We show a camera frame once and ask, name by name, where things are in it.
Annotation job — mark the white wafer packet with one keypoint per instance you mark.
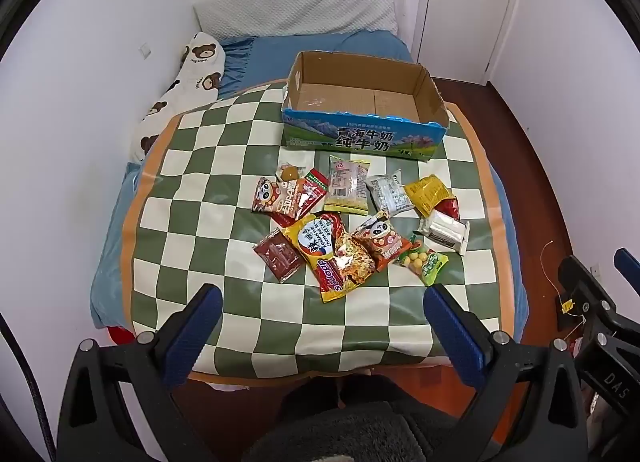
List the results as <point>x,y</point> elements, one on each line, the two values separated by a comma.
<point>445,232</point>

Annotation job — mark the green gumball packet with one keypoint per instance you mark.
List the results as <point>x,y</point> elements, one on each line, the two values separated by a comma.
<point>422,262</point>

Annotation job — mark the red and green snack packet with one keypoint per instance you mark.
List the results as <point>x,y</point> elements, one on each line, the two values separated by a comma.
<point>312,187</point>

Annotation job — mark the panda print snack packet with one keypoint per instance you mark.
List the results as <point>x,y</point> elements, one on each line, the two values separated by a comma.
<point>382,239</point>
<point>270,194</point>

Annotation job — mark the round brown snack clear packet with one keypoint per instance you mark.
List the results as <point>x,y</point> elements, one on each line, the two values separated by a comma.
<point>288,173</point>

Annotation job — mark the green checkered mat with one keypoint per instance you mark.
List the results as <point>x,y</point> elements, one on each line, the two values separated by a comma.
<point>225,141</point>

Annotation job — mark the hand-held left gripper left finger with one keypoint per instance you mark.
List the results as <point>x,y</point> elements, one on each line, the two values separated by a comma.
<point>196,334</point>

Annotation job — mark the clear pastry packet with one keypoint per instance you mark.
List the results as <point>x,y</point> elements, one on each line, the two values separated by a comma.
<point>346,181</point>

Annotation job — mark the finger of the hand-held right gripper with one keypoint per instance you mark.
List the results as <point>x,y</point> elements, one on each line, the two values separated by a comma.
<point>585,287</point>
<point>628,267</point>

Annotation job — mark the red object under bed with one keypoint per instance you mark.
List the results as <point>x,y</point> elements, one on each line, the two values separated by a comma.
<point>120,334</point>

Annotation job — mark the cardboard box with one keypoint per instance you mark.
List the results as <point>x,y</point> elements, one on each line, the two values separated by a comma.
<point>350,139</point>

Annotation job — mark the white wall socket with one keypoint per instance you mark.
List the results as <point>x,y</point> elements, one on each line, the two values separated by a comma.
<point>145,50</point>

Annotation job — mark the grey pillow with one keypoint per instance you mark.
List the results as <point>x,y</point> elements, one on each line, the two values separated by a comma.
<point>300,9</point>

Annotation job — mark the noodle snack packet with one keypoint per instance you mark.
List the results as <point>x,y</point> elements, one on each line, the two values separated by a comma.
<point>352,257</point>

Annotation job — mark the dark red snack packet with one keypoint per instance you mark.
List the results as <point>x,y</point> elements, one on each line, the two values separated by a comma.
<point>277,254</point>

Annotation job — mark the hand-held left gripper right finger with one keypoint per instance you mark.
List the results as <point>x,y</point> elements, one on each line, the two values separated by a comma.
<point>454,334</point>

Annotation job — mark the person's dark fuzzy pants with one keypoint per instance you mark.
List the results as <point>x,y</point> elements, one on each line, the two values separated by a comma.
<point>350,422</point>

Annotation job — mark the yellow snack packet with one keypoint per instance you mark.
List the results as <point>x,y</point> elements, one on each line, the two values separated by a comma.
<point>425,192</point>

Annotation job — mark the large yellow chip packet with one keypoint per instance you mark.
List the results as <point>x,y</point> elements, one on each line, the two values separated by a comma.
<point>310,242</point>

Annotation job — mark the white door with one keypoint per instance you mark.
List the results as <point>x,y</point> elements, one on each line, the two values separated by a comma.
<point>470,6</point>

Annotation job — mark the white and grey snack packet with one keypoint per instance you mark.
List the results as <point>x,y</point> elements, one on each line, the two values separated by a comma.
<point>390,194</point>

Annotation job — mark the bear print pillow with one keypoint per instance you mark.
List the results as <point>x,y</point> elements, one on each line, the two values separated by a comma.
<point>200,61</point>

